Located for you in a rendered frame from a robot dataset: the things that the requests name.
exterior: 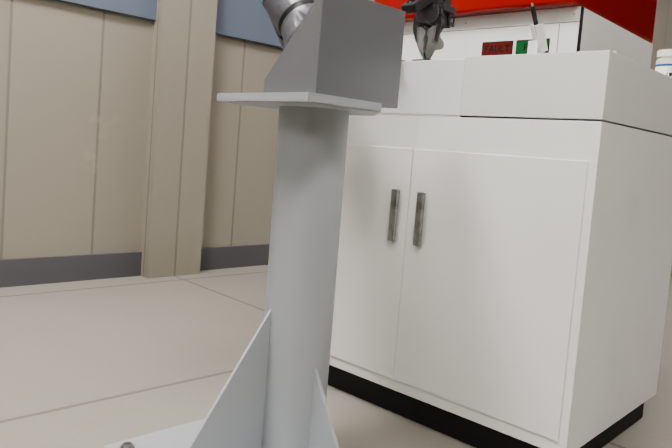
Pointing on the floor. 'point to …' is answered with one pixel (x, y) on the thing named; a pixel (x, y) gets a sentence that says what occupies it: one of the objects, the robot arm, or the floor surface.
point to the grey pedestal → (287, 290)
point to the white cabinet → (503, 275)
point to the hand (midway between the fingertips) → (425, 55)
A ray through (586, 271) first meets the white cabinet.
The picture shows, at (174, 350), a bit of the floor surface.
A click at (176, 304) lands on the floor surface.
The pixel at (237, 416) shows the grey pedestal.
